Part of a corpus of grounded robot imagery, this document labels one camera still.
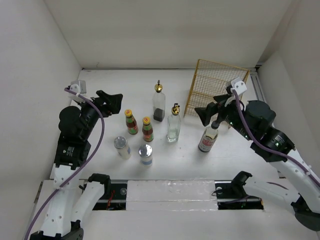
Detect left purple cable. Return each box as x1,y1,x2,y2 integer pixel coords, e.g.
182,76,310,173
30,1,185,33
24,87,106,240

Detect tall glass cruet dark contents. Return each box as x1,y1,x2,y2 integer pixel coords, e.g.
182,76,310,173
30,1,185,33
152,80,166,122

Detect dark vinegar bottle black cap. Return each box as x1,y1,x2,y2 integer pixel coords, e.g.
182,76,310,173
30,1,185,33
198,121,220,153

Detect clear glass cruet gold spout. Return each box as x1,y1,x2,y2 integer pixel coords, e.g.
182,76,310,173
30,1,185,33
167,103,181,143

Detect aluminium side rail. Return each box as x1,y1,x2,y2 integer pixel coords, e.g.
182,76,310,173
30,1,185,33
249,67,267,104

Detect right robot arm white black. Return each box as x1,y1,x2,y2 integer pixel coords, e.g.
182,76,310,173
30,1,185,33
194,94,320,232

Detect white shaker silver lid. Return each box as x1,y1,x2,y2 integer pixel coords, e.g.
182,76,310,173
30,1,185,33
138,144,153,167
114,136,131,160

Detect yellow wire rack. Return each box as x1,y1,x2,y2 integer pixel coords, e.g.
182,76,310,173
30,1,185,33
183,59,250,123

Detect chili sauce bottle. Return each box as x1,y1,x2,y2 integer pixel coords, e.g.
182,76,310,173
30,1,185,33
142,116,154,142
124,109,139,135

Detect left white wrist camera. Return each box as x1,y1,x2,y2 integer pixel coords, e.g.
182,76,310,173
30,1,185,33
69,80,87,96

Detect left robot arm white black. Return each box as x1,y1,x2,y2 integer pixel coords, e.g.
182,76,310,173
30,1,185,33
24,87,123,240

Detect black metal base rail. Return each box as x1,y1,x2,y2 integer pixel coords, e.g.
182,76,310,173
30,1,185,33
93,179,264,211

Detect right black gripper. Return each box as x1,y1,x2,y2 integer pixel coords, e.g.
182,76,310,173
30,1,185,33
194,93,254,140

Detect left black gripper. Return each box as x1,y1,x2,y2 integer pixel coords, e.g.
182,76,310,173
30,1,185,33
77,89,122,138

